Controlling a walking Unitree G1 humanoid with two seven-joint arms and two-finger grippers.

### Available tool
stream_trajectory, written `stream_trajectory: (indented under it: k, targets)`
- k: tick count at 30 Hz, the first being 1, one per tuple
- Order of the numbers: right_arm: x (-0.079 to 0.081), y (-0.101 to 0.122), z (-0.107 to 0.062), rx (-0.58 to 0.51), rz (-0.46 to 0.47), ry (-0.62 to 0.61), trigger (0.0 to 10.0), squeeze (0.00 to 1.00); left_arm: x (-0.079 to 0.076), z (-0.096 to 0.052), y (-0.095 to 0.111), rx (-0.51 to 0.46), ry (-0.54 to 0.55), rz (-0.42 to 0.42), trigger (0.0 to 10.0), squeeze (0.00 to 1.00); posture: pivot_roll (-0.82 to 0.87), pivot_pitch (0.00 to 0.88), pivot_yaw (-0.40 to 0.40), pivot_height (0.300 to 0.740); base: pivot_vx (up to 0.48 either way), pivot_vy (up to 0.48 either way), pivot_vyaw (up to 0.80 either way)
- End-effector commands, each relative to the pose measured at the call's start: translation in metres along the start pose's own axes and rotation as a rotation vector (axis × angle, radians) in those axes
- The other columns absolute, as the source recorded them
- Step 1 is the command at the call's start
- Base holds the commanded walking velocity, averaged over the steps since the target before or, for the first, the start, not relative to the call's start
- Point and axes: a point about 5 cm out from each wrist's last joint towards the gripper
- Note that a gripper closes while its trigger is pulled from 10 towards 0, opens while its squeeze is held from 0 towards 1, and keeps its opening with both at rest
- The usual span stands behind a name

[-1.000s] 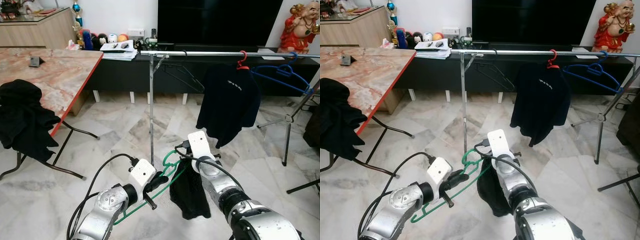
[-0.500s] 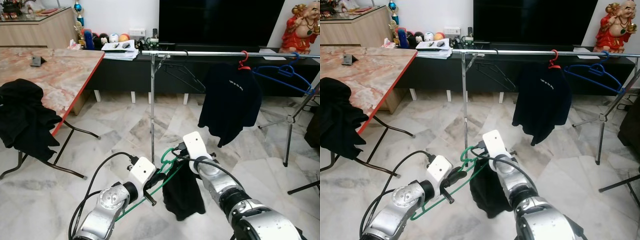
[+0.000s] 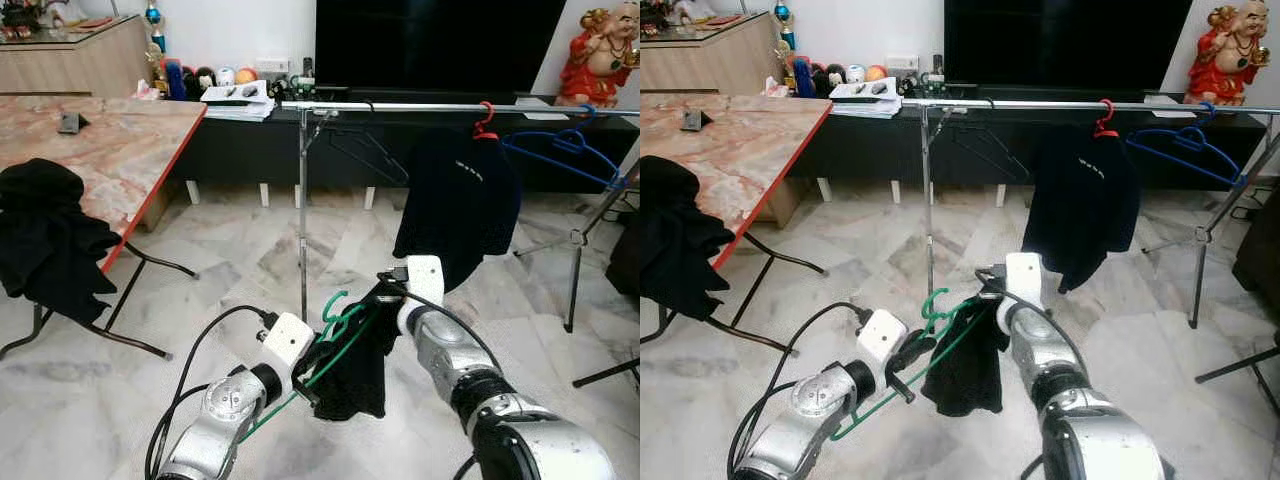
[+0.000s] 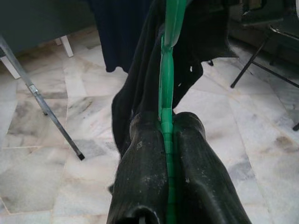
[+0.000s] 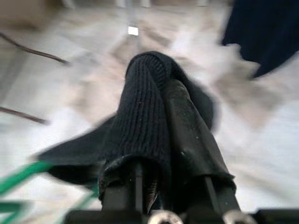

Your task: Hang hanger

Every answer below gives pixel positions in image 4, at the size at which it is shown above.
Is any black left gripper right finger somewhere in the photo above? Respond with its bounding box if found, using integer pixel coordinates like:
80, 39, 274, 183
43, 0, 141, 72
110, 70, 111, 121
172, 112, 252, 224

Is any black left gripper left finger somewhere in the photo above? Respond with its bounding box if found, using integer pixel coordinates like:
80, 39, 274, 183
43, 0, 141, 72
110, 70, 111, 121
107, 112, 170, 224

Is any green plastic hanger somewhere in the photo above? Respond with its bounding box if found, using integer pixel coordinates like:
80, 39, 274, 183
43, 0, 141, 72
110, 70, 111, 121
157, 0, 187, 224

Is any black printed T-shirt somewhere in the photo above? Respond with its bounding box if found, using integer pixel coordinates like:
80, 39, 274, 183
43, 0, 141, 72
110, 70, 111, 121
111, 0, 239, 156

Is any silver metal clothes rack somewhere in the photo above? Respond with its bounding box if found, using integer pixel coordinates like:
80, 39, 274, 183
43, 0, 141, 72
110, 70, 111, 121
0, 35, 85, 161

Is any black folding chair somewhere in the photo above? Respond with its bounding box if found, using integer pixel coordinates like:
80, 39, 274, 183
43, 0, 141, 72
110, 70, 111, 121
230, 16, 299, 131

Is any navy blue garment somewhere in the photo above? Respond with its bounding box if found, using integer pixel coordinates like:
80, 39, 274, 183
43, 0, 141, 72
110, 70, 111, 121
90, 0, 156, 73

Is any black TV console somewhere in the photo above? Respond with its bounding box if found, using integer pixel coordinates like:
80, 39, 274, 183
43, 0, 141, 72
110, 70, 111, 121
0, 0, 103, 80

